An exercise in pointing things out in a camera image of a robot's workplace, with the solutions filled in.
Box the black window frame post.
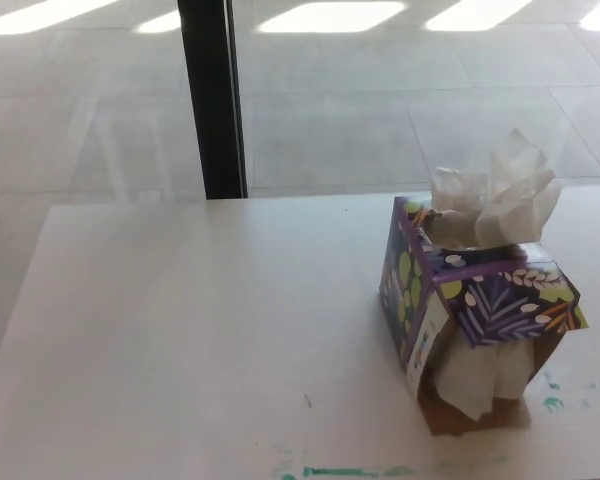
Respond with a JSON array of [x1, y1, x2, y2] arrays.
[[176, 0, 250, 201]]

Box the purple floral tissue box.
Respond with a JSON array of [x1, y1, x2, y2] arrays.
[[378, 195, 590, 436]]

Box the white tissue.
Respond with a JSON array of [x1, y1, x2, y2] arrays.
[[428, 127, 563, 250]]

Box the white tissues in torn side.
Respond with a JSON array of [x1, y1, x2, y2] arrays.
[[432, 332, 537, 421]]

